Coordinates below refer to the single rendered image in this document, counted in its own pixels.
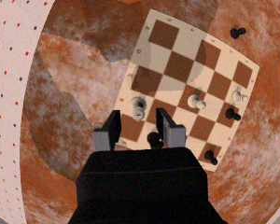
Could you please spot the white chess king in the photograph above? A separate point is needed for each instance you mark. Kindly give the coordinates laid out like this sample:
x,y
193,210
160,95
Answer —
x,y
136,105

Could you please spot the white pawn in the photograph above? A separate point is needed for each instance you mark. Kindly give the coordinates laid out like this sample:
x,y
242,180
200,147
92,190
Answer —
x,y
236,96

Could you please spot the white bishop chess piece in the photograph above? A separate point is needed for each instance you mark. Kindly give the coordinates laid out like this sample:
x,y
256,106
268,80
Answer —
x,y
194,101

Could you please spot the brown and cream chessboard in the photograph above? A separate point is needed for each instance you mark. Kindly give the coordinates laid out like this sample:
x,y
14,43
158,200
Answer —
x,y
171,61

